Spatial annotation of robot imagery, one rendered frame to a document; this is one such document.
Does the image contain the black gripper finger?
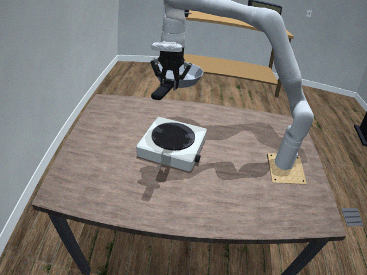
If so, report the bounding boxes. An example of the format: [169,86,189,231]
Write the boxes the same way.
[150,58,168,85]
[172,61,192,91]

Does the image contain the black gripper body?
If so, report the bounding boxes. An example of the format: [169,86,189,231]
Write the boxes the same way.
[158,48,185,71]

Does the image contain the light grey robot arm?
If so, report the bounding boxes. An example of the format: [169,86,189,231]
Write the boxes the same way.
[151,0,314,170]

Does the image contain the grey frying pan with black handle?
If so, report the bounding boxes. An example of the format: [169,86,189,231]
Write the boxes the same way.
[151,64,204,100]

